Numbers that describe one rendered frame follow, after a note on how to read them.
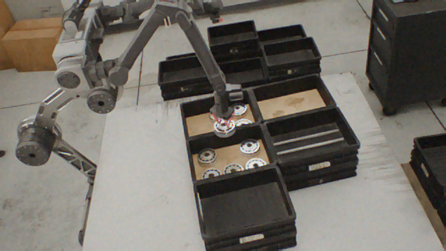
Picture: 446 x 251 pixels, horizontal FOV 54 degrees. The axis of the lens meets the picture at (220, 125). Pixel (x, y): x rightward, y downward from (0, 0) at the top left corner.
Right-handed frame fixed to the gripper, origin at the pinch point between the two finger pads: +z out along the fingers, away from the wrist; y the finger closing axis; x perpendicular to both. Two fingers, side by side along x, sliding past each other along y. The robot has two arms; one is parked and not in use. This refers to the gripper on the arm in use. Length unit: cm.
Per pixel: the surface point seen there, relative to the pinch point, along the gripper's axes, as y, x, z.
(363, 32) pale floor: 27, -265, 96
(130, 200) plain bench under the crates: 35, 41, 37
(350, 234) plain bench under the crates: -69, 4, 32
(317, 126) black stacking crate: -30, -39, 19
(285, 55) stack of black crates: 42, -135, 52
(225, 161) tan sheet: -1.5, 4.1, 21.3
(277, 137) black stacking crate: -16.1, -22.7, 20.1
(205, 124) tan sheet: 24.5, -13.4, 21.6
